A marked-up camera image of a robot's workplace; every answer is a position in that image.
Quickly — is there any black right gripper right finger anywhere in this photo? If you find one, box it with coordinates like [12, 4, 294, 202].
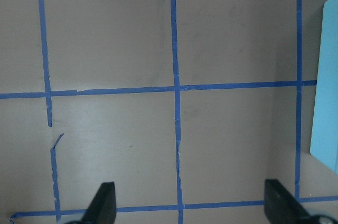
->
[264, 179, 311, 224]

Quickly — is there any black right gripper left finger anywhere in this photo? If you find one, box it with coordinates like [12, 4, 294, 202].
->
[80, 182, 117, 224]

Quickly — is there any light blue plastic bin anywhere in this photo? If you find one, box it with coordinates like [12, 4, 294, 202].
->
[310, 0, 337, 173]

